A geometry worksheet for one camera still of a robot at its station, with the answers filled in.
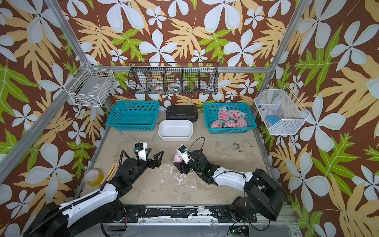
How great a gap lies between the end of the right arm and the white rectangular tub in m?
0.29

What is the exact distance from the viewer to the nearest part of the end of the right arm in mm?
651

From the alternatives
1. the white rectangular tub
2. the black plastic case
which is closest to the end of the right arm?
the white rectangular tub

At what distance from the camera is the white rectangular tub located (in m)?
1.03

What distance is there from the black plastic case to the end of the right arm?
1.42 ft

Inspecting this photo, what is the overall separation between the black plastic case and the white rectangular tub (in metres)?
0.02

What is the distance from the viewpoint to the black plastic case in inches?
43.7
